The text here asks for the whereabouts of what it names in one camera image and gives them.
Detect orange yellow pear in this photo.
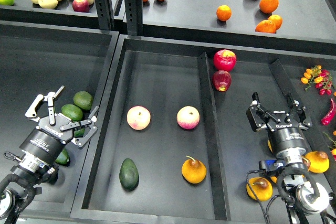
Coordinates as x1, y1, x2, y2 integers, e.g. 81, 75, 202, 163
181, 155, 207, 184

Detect pink apple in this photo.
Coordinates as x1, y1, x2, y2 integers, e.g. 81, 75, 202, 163
127, 105, 151, 131
176, 106, 200, 130

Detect cherry tomato bunch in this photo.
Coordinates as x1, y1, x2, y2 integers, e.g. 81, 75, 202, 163
300, 65, 335, 95

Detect dark red shelf apple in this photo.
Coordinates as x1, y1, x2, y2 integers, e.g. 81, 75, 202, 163
72, 0, 90, 13

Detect red chili pepper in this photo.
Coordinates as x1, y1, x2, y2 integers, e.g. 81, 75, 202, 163
320, 99, 335, 125

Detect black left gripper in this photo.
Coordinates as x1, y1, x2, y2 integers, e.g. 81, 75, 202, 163
19, 86, 99, 165

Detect yellow pear right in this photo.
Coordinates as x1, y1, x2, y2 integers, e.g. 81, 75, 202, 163
305, 151, 330, 173

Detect black left tray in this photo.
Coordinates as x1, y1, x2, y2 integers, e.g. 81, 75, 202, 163
1, 21, 119, 218

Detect black middle tray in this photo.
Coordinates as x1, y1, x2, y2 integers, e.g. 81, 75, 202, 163
71, 36, 335, 223

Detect small orange right shelf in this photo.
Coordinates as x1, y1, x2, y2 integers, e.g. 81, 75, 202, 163
268, 14, 283, 30

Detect bright red apple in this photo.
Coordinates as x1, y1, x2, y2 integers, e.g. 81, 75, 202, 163
213, 49, 236, 72

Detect orange on shelf middle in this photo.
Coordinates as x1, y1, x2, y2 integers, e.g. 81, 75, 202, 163
216, 5, 232, 22

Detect yellow pear bottom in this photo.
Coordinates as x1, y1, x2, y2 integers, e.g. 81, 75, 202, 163
246, 177, 273, 201

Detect orange front right shelf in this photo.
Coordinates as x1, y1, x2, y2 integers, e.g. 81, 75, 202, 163
255, 19, 277, 34

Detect black tray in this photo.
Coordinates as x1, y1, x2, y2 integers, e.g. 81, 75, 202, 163
1, 21, 119, 218
71, 36, 335, 223

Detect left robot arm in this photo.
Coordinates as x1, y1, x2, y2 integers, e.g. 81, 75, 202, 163
1, 87, 99, 223

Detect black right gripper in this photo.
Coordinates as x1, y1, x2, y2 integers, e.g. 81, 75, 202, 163
246, 92, 310, 159

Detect yellow pear hidden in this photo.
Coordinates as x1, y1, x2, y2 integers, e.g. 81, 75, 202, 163
267, 140, 273, 153

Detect green avocado top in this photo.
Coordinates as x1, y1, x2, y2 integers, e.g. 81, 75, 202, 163
73, 91, 93, 111

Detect black shelf post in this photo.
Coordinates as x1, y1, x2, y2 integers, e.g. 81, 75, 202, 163
124, 0, 143, 36

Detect dark green avocado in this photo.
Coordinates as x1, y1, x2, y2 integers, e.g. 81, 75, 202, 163
119, 158, 139, 191

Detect pink apple right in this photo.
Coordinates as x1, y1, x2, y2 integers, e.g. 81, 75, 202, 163
176, 106, 200, 130

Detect large orange on shelf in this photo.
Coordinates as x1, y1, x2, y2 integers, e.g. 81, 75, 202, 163
259, 0, 279, 14

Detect pink apple left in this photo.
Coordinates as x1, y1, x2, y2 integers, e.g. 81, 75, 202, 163
127, 105, 151, 131

